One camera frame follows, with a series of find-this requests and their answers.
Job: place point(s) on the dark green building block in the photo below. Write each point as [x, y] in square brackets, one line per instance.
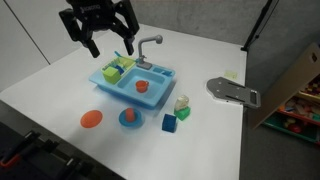
[182, 114]

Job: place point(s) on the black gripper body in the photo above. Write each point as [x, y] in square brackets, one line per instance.
[95, 15]

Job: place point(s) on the cardboard toy shelf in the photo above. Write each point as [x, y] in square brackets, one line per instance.
[290, 83]

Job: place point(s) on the green storage bin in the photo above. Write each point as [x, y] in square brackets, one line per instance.
[276, 123]

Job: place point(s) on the yellow sticky note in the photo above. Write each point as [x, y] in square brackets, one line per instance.
[230, 75]

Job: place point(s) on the blue toy saucer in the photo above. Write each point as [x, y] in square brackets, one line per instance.
[138, 120]

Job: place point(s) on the light blue toy sink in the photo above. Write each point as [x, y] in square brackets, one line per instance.
[156, 90]

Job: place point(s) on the white toy bottle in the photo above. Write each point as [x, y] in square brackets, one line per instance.
[182, 102]

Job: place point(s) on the grey metal mounting plate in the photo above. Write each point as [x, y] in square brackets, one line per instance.
[230, 90]

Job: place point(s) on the blue toy spoon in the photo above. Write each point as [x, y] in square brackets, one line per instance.
[122, 56]

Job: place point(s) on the grey toy faucet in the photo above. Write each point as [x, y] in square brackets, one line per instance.
[141, 46]

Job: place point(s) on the blue toy plates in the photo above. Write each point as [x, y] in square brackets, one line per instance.
[120, 69]

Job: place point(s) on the orange toy plate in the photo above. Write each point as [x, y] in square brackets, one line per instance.
[91, 119]

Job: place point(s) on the yellow-green dish rack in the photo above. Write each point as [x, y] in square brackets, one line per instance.
[126, 65]

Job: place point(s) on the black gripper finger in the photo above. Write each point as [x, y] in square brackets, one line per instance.
[129, 26]
[75, 28]

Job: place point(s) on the black clamp rig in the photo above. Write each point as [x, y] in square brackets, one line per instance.
[30, 156]

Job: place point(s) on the blue building block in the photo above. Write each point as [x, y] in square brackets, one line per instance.
[169, 123]

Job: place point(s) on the black stand pole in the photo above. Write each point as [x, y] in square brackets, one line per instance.
[256, 28]

